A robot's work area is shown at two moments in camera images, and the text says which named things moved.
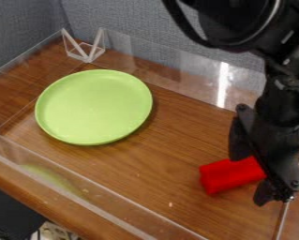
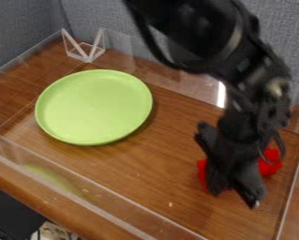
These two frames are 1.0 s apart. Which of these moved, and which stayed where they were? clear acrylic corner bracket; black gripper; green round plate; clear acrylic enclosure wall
Moved: black gripper
Stayed: green round plate; clear acrylic corner bracket; clear acrylic enclosure wall
